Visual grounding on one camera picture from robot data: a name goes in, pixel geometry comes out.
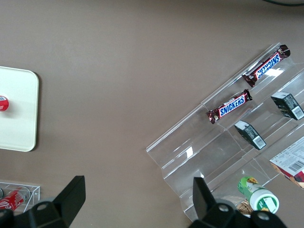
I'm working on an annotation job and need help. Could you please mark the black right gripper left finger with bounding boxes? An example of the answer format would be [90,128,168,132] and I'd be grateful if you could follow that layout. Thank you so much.
[14,175,86,228]

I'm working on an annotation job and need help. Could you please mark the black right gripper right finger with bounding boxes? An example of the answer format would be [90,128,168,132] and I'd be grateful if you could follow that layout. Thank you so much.
[187,177,285,228]

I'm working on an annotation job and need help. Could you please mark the tan wicker basket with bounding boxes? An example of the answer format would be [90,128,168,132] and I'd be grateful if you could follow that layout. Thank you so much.
[223,196,254,217]

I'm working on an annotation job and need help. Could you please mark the beige plastic tray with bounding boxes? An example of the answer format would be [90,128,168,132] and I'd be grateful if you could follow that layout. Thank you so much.
[0,66,39,152]

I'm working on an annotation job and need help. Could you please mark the clear acrylic bottle rack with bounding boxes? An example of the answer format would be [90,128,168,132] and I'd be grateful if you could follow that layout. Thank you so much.
[0,181,41,214]

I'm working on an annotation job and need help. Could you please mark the clear acrylic stepped stand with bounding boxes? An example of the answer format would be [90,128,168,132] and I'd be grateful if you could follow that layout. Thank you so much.
[145,42,304,220]

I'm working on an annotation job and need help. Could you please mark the green bottle white cap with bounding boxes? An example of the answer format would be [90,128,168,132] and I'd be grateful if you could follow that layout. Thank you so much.
[237,176,280,212]

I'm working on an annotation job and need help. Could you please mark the red cola bottle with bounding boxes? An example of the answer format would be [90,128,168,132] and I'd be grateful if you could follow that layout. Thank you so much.
[0,186,32,212]

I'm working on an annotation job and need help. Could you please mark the small black box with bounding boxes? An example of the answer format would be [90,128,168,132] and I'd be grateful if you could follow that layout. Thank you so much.
[270,92,304,121]
[234,120,267,150]

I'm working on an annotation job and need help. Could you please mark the white red cardboard box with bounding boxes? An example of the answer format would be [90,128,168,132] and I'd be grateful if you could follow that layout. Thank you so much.
[269,137,304,189]

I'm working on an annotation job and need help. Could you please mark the brown snickers bar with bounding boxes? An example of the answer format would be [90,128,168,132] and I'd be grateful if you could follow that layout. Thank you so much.
[242,44,292,87]
[206,88,253,125]

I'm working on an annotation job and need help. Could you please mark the white red yogurt cup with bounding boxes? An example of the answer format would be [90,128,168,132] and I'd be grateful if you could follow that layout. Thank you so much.
[0,94,10,113]

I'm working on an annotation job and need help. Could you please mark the tangled black cables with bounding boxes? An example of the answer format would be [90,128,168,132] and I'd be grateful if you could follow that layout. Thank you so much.
[263,0,304,7]

